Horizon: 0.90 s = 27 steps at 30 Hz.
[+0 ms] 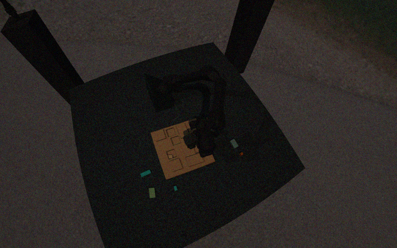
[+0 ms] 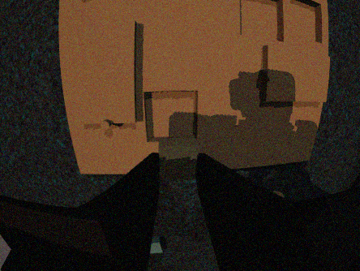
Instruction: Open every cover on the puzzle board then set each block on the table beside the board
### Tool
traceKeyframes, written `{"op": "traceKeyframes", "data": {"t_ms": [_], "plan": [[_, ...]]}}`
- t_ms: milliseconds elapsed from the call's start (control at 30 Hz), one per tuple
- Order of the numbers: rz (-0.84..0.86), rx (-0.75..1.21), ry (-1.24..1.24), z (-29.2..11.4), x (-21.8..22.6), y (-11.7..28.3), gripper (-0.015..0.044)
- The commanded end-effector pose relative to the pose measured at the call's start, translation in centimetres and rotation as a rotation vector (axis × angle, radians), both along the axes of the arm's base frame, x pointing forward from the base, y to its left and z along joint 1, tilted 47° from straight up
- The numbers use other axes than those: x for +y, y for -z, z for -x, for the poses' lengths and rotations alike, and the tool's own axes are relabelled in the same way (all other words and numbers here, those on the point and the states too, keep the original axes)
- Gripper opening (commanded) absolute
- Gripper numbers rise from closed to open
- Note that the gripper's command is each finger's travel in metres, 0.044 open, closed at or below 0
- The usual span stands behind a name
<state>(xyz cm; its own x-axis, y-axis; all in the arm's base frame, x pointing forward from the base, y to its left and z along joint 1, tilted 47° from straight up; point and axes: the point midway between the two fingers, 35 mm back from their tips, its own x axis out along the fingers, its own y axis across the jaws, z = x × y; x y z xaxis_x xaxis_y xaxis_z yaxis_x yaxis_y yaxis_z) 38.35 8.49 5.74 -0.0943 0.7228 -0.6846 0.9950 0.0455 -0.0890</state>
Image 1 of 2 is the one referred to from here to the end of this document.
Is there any teal rectangular bar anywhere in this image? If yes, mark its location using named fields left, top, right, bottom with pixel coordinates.
left=140, top=169, right=151, bottom=177

